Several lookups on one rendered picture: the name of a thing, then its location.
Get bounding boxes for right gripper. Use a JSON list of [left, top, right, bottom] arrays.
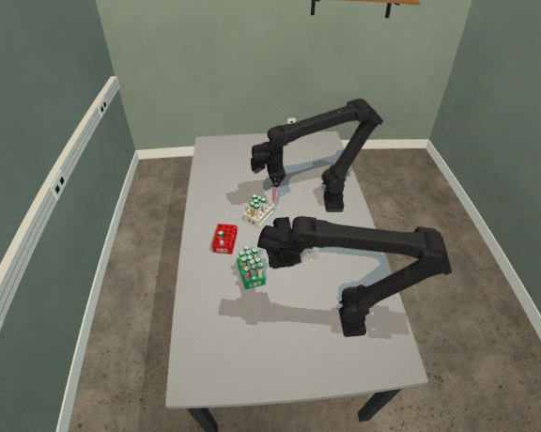
[[269, 159, 286, 187]]

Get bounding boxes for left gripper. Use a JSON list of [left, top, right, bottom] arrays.
[[267, 250, 301, 269]]

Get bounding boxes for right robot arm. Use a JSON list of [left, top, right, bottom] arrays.
[[251, 99, 383, 209]]

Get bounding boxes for green tube rack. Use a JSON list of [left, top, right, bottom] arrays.
[[237, 258, 266, 289]]

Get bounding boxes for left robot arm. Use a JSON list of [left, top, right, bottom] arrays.
[[257, 216, 452, 337]]

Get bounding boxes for red block with round holes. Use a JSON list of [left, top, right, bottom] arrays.
[[211, 224, 237, 254]]

